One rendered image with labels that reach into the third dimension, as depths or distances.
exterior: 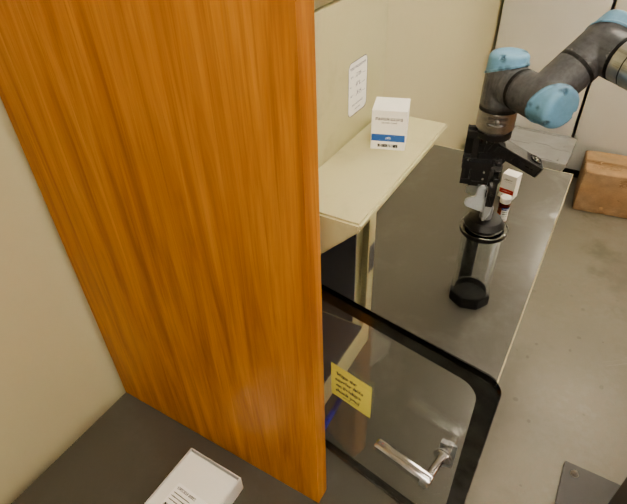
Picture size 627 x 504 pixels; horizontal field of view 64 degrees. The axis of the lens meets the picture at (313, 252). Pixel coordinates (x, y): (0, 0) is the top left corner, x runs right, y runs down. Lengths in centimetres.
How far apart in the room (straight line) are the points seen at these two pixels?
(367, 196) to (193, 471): 62
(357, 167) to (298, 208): 21
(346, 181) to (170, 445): 67
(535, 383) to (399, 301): 126
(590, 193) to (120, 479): 313
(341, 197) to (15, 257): 56
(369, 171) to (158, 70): 31
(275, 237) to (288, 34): 22
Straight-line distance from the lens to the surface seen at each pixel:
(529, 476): 222
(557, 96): 96
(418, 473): 74
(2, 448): 112
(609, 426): 247
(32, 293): 100
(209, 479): 101
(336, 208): 63
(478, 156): 113
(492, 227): 120
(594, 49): 102
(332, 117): 73
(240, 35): 48
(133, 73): 59
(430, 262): 146
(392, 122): 75
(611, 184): 358
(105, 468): 113
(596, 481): 229
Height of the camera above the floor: 186
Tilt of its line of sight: 38 degrees down
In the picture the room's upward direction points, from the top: 2 degrees counter-clockwise
